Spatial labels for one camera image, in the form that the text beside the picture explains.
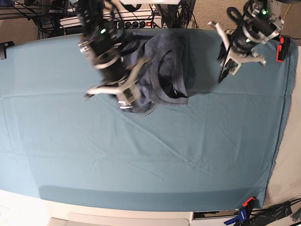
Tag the orange black clamp top right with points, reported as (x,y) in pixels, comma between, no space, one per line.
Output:
(282,48)

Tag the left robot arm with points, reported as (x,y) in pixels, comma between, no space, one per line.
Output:
(256,25)

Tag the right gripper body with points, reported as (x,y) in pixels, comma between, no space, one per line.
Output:
(114,73)

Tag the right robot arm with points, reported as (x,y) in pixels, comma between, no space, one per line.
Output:
(99,39)

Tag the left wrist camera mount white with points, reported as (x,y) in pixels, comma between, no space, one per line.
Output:
(233,60)

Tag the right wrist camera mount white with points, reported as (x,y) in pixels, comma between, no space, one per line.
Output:
(125,90)

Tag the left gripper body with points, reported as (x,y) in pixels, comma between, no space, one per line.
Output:
(241,43)

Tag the grey-blue T-shirt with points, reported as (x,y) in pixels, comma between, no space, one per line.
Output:
(161,80)

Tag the teal table cloth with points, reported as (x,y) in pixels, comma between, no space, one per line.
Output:
(211,154)

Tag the orange blue clamp bottom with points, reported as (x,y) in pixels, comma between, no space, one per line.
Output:
(243,214)

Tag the white power strip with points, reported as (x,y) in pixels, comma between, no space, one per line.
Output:
(135,22)

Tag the black clamp left edge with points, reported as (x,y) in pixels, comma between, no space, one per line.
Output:
(3,49)

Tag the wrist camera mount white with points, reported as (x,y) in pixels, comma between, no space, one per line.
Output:
(125,90)
(233,60)

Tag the black bag bottom right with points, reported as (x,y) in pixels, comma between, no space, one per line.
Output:
(272,213)

